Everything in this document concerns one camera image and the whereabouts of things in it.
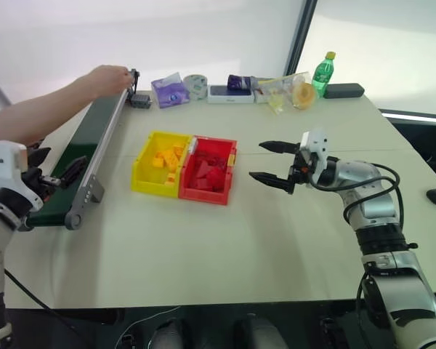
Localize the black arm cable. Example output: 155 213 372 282
307 162 402 223
355 270 374 330
3 268 81 330

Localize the green conveyor belt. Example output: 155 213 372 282
24 90 129 228

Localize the thin white cable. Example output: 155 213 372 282
122 306 182 330

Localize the grey tape roll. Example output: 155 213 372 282
183 73 209 102

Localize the black long case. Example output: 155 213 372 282
323 83 366 100

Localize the black power adapter box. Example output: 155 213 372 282
129 94 153 110

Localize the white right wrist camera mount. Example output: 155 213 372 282
299 128 329 182

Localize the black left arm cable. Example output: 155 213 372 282
3 268 81 330

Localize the purple tissue pack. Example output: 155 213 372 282
150 72 190 109

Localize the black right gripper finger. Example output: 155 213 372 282
259 140 302 156
249 171 296 195

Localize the red wedge toy block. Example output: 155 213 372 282
193 161 214 190

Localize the green plastic bottle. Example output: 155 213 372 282
311 51 337 99

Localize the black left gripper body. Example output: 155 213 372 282
20 167 63 205

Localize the yellow plastic bin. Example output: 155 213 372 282
131 131 194 199

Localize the dark red toy brick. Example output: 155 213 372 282
198 151 229 169

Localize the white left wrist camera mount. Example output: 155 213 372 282
0 139 45 214

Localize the yellow toy brick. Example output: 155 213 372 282
166 144 187 171
151 151 169 169

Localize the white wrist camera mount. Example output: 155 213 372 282
299 128 329 182
0 139 45 214

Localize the purple pouch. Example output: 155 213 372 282
227 73 254 92

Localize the beige tape roll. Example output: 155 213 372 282
291 82 318 111

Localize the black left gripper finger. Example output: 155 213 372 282
25 145 53 169
59 156 89 190

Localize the clear plastic bag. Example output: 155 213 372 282
251 71 312 116

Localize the person's bare hand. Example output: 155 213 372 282
86 64 132 99

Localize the white and blue flat box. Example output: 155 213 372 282
207 84 256 105

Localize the dark rounded shape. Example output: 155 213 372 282
150 318 185 349
238 315 288 349

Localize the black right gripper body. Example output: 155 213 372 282
288 151 318 190

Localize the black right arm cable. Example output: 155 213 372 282
355 270 374 330
307 162 402 223

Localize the red plastic bin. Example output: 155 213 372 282
178 135 239 206

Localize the dark window frame post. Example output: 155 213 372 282
282 0 319 76

